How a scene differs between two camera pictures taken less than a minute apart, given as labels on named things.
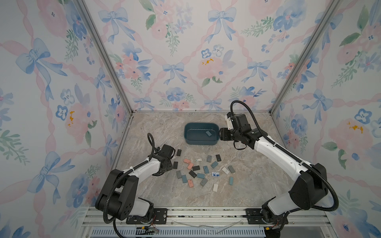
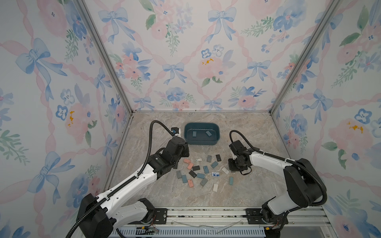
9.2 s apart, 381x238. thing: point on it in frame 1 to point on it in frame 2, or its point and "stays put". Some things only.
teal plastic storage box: x=194 y=133 stays put
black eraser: x=192 y=174 stays put
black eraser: x=218 y=157 stays put
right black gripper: x=223 y=135 to x=231 y=168
